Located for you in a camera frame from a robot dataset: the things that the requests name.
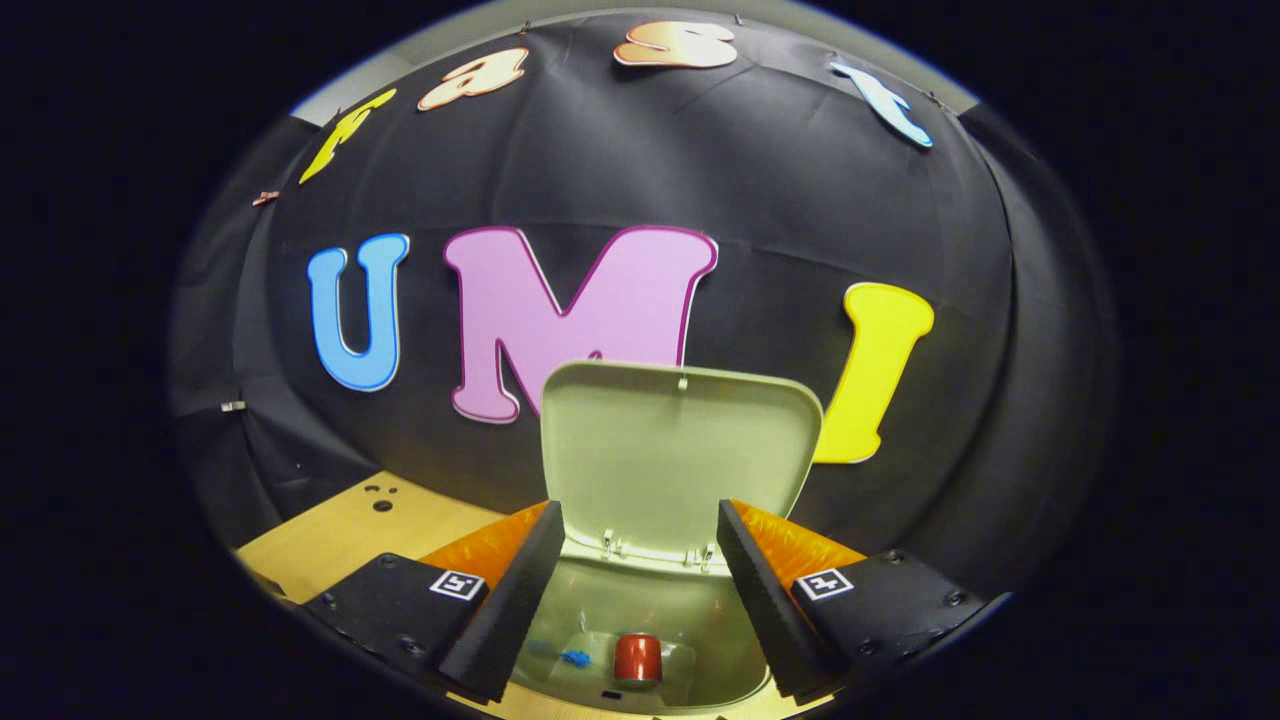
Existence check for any black backdrop cloth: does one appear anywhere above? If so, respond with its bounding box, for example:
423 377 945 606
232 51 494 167
168 15 1121 601

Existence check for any green desktop garbage bin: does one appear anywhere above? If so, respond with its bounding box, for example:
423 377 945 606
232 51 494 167
510 360 826 707

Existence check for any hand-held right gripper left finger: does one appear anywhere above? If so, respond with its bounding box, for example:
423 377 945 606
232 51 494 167
305 500 567 704

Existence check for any orange pop can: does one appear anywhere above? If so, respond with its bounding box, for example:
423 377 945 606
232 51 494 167
613 632 664 690

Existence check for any wooden desktop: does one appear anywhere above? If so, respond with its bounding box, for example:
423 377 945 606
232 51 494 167
235 470 836 720

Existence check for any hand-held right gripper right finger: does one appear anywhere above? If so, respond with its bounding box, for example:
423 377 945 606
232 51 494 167
716 498 991 701

